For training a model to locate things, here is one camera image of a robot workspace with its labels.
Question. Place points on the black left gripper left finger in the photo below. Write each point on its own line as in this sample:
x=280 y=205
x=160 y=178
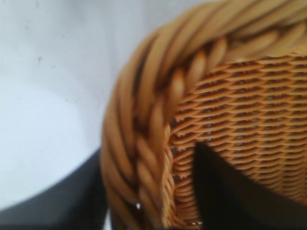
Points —
x=52 y=206

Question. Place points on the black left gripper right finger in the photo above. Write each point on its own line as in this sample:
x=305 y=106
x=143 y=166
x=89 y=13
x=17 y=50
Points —
x=227 y=198

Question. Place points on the tan woven wicker basket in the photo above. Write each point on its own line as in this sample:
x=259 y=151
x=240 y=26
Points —
x=239 y=100

